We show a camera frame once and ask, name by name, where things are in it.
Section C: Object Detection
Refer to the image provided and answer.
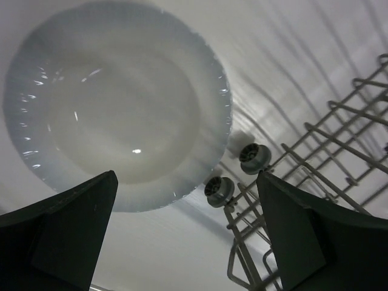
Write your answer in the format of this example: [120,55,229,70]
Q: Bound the white plate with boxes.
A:
[2,1,233,212]

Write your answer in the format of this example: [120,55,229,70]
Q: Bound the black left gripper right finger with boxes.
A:
[256,172,387,290]

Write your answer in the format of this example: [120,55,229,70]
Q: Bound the metal wire dish rack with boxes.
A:
[204,54,387,290]

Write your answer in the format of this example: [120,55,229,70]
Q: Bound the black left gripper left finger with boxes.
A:
[1,170,118,290]

